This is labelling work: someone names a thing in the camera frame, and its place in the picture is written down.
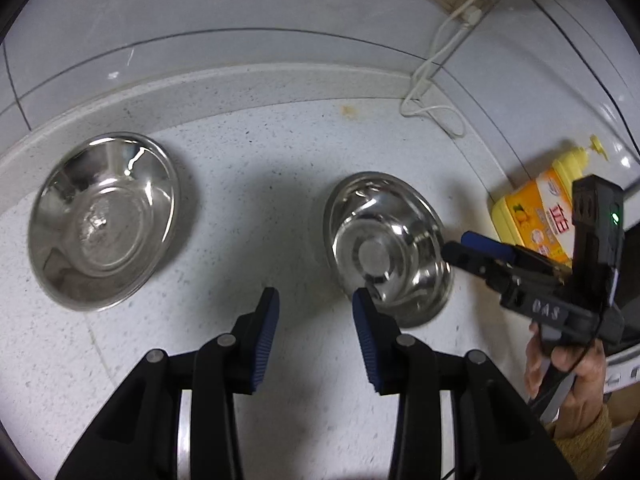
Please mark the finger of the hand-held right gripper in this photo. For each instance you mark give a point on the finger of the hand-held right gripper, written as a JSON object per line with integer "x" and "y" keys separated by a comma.
{"x": 487, "y": 247}
{"x": 472, "y": 260}

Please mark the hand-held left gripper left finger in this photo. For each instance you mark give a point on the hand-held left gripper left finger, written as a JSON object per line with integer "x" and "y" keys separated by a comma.
{"x": 265, "y": 335}

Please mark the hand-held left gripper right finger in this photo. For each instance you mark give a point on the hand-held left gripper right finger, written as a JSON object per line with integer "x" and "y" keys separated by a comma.
{"x": 365, "y": 340}

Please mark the small steel bowl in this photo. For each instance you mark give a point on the small steel bowl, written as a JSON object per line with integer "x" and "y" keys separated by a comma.
{"x": 385, "y": 255}
{"x": 100, "y": 225}

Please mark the person's right forearm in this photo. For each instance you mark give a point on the person's right forearm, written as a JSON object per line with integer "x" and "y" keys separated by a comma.
{"x": 580, "y": 455}

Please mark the person's right hand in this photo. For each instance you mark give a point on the person's right hand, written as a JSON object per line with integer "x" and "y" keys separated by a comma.
{"x": 590, "y": 390}

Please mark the yellow detergent bottle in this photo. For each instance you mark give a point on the yellow detergent bottle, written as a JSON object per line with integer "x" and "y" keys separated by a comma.
{"x": 530, "y": 220}

